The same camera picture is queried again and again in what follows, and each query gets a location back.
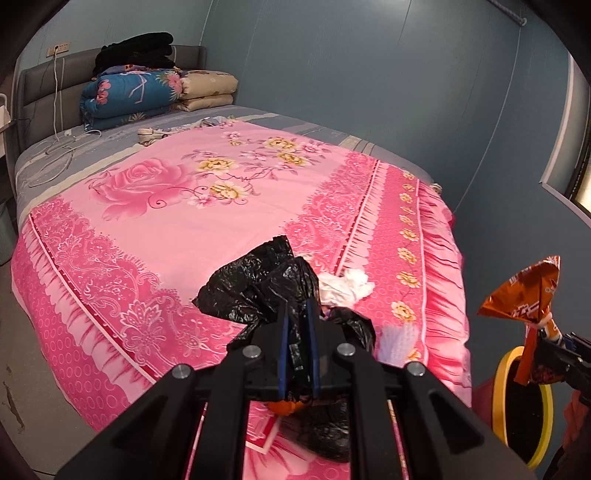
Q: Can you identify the small white device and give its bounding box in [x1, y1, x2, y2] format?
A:
[137, 128, 171, 148]

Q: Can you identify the yellow rimmed waste bin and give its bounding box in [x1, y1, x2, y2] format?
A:
[492, 346, 555, 470]

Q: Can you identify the orange snack packet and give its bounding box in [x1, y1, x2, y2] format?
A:
[477, 255, 561, 386]

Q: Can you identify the thin wall wire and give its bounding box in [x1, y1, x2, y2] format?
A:
[454, 0, 528, 214]

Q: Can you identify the small crumpled cloth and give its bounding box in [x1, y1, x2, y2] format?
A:
[196, 116, 238, 131]

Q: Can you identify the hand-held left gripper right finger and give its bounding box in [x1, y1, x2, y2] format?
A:
[302, 298, 537, 480]

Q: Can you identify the white charging cable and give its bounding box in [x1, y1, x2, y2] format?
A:
[21, 46, 103, 188]

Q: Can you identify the blue floral folded quilt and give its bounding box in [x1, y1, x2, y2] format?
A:
[79, 67, 185, 132]

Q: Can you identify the black plastic bag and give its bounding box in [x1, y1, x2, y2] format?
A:
[191, 235, 377, 464]

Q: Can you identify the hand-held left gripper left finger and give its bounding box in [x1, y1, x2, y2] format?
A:
[55, 308, 296, 480]

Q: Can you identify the beige folded quilt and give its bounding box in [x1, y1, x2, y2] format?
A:
[171, 70, 239, 112]

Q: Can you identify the tangerine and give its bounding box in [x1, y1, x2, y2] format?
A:
[268, 399, 308, 418]

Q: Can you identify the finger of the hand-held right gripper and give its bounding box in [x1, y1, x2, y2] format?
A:
[537, 340, 591, 385]
[560, 331, 591, 357]

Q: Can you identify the red cloth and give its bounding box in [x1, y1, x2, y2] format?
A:
[560, 390, 591, 480]

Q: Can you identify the white side shelf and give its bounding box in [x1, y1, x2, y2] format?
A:
[0, 92, 12, 158]

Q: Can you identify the pink floral blanket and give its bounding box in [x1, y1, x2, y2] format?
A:
[11, 117, 472, 480]

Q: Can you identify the crumpled tissue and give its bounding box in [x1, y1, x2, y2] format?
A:
[318, 268, 375, 308]

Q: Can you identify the pile of black clothes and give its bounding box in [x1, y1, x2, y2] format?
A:
[93, 32, 181, 77]

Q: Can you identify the red paper card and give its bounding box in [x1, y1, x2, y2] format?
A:
[247, 416, 281, 455]

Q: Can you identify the window frame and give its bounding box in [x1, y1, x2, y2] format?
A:
[540, 55, 591, 214]

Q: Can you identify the clear plastic wrapper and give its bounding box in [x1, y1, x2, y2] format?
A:
[376, 325, 423, 364]

